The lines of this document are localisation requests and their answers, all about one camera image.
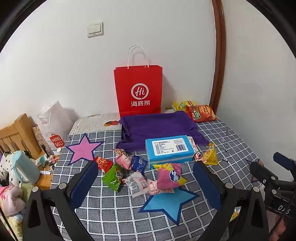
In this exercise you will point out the pink plush cloth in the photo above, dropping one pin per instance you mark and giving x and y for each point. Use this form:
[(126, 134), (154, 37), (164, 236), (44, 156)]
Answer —
[(9, 200)]

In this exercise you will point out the pink cartoon wafer packet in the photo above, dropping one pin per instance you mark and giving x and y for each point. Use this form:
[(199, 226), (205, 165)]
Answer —
[(155, 188)]

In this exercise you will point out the white red snack packet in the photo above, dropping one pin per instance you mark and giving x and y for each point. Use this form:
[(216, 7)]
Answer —
[(196, 150)]

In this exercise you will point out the pink panda snack packet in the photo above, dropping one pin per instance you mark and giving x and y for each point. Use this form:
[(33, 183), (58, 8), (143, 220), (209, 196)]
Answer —
[(123, 160)]

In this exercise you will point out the person's right hand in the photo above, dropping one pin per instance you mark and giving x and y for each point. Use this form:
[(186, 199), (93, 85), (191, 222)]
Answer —
[(285, 229)]

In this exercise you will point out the blue snack packet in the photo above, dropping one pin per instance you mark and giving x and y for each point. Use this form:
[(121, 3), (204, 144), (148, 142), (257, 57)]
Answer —
[(138, 164)]

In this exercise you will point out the yellow triangular snack packet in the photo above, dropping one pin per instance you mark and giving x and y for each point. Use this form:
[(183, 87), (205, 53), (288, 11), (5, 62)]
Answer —
[(211, 156)]

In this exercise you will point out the purple towel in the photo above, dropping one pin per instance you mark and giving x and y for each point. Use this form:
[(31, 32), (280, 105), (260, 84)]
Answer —
[(157, 126)]

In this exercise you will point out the wooden headboard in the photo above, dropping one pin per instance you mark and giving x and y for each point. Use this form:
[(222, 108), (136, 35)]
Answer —
[(16, 134)]

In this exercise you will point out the blue tissue box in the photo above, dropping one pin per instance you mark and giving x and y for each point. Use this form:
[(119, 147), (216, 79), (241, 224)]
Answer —
[(170, 148)]

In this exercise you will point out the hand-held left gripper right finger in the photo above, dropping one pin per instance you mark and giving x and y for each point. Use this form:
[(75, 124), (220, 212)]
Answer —
[(208, 187)]

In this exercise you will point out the green snack packet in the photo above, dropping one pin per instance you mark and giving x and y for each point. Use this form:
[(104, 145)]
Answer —
[(113, 177)]

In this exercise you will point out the pink star sticker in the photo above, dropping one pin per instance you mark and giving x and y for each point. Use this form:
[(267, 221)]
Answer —
[(83, 148)]

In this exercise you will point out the red paper bag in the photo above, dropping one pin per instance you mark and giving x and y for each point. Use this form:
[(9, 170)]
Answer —
[(138, 92)]

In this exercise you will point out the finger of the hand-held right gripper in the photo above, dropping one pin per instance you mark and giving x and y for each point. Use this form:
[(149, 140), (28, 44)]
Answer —
[(263, 172), (283, 160)]

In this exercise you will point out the floral gift bag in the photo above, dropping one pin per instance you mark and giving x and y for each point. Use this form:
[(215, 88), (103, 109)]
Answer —
[(40, 140)]

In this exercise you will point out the brown wooden door frame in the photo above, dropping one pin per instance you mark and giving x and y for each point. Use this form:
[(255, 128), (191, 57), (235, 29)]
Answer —
[(218, 58)]

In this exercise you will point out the white wall switch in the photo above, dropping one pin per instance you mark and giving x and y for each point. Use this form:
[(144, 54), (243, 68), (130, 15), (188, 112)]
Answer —
[(95, 29)]

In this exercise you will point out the white plastic shopping bag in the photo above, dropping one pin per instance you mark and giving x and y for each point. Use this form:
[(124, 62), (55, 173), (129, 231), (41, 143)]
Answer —
[(54, 125)]

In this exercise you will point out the pink yellow snack packet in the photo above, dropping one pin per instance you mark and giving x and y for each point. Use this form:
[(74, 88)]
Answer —
[(170, 177)]

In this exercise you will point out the yellow chips bag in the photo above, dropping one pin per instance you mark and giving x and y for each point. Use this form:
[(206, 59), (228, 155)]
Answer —
[(181, 105)]

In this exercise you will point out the blue star sticker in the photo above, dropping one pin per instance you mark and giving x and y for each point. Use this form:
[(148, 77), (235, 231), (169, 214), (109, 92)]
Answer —
[(168, 205)]

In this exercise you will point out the wooden bedside table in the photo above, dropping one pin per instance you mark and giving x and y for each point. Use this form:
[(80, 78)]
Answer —
[(45, 182)]

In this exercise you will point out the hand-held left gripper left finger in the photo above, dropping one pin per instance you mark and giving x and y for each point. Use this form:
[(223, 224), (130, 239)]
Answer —
[(84, 185)]

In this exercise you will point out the pink peach snack packet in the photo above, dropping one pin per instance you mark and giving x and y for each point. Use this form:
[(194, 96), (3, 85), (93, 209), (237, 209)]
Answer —
[(136, 185)]

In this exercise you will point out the orange chips bag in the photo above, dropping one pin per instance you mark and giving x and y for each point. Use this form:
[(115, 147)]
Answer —
[(202, 113)]

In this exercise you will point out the grey checked tablecloth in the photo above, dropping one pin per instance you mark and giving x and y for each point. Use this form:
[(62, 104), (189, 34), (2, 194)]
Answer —
[(111, 208)]

